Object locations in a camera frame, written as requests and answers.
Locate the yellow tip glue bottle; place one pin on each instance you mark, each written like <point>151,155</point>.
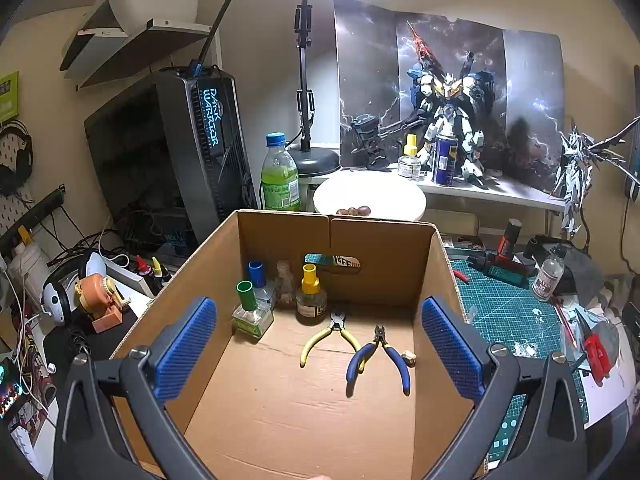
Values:
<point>159,269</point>

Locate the green cutting mat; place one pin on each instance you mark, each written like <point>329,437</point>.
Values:
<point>500,310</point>

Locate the pile of chocolate balls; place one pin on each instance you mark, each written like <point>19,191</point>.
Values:
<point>354,211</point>

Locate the red black bottle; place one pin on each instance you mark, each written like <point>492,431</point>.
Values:
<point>510,237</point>

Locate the long black antenna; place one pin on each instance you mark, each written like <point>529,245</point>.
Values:
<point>220,25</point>

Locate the white plastic jug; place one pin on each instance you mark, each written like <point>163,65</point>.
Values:
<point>30,275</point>

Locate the small clear glass bottle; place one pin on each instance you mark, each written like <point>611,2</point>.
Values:
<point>285,285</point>

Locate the black computer tower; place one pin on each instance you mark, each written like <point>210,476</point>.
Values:
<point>200,160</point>

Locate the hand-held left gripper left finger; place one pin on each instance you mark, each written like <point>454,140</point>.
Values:
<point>185,345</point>

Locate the white headset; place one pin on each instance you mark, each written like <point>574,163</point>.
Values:
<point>55,300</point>

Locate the small printed packet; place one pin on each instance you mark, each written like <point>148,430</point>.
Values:
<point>462,242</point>

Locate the wooden wall shelf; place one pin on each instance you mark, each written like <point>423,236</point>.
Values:
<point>135,47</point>

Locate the black power strip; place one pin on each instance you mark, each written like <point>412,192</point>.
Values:
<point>45,205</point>

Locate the clear bottle black cap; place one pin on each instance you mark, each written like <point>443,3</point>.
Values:
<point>548,280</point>

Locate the red thin tool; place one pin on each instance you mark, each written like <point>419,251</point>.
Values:
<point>460,275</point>

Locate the white printer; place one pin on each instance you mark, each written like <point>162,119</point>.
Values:
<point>150,0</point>

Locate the yellow cap clear bottle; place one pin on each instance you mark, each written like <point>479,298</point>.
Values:
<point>411,162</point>

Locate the green cap glass bottle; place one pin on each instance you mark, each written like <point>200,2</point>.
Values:
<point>252,317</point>

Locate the white round plate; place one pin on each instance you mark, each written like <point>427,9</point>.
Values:
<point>370,192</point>

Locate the black desk lamp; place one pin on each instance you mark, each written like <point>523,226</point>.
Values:
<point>315,160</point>

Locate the dark grey model cannon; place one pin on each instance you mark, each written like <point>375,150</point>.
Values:
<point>370,135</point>

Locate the white shelf riser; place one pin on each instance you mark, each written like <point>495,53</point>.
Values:
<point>500,192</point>

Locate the white flat box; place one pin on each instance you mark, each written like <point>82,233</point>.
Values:
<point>130,277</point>

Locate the dark green tool holder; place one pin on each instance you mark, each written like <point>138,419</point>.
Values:
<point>507,272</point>

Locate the white pegboard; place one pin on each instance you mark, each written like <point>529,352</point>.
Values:
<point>10,210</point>

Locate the brown cardboard box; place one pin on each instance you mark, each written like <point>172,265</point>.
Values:
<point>280,410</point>

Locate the yellow cap brown label bottle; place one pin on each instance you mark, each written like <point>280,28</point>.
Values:
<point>310,300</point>

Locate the red tip glue bottle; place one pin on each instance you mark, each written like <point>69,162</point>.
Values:
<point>142,266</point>

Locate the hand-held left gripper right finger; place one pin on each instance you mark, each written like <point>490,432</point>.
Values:
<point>450,345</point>

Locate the blue cap glass bottle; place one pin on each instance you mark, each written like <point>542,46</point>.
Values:
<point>257,272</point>

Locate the white winged robot model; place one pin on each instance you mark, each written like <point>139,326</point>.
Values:
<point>575,170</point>

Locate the white blue robot model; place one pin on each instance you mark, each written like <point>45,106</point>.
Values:
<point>450,105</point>

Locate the small white plastic piece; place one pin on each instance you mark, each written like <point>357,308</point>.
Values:
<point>409,358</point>

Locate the blue spray can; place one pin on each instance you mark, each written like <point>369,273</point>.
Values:
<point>444,157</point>

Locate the green sign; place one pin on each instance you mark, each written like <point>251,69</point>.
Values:
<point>7,97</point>

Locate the black headphones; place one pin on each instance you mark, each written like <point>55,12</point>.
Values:
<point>22,160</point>

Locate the green soda bottle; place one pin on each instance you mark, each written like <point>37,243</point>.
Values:
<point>280,180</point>

